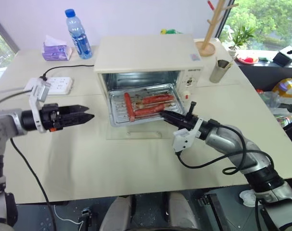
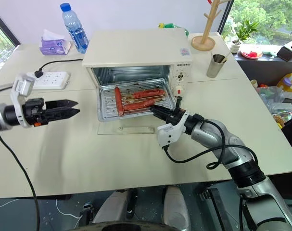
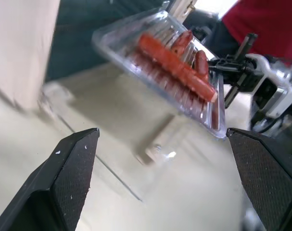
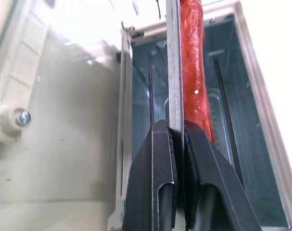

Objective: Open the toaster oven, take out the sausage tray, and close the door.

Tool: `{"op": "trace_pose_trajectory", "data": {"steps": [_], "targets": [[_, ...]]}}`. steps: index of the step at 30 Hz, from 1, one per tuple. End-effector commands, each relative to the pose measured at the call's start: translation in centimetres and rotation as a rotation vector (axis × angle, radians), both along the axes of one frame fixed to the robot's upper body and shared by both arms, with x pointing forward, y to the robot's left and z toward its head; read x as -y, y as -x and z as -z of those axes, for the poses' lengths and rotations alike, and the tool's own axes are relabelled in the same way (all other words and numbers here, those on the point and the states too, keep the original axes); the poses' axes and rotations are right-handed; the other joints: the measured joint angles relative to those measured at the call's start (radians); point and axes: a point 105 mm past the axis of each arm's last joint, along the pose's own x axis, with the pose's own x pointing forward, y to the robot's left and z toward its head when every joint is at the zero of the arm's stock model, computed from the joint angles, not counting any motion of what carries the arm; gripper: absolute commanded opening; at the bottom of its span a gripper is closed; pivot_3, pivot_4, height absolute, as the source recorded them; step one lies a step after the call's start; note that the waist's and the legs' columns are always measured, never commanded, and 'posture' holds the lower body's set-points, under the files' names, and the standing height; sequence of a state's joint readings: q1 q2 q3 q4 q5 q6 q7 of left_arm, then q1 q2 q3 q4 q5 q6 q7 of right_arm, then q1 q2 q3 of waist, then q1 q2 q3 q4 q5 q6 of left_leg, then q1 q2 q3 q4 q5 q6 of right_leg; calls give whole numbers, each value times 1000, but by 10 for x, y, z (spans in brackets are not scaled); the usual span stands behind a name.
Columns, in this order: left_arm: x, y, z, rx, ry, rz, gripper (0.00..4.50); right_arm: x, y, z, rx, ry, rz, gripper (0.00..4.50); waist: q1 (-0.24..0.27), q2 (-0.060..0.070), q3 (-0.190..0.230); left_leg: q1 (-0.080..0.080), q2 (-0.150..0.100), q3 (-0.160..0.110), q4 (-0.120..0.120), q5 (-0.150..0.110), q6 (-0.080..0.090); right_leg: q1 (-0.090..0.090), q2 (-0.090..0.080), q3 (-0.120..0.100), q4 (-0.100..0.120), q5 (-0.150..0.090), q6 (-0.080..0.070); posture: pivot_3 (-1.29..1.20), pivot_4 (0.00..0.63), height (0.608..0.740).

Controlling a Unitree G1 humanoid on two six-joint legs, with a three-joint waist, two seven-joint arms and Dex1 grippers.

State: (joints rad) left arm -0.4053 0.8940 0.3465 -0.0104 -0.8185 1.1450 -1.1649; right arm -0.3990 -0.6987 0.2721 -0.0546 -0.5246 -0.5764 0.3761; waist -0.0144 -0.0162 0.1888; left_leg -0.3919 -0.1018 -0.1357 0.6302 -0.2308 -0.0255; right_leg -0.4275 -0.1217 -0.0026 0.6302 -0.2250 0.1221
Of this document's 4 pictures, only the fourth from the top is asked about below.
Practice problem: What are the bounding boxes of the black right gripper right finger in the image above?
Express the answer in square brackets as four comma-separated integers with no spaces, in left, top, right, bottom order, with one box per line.
[183,120,263,231]

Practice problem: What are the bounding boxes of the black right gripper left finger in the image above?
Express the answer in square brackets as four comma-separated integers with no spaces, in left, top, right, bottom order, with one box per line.
[122,119,178,231]

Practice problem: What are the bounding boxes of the silver metal baking tray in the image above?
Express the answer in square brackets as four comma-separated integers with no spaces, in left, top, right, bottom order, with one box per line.
[165,0,186,231]

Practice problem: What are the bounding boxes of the cream toaster oven door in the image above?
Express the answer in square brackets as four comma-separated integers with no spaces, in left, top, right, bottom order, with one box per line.
[0,0,120,231]

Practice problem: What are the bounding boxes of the cream toaster oven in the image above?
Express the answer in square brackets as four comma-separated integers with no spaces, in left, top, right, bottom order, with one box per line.
[113,0,292,231]

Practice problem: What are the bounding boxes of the red sausage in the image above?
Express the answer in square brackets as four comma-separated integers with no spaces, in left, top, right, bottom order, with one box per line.
[179,0,216,147]

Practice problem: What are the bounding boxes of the black power cable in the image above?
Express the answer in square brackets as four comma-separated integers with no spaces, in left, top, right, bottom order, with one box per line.
[154,0,164,19]

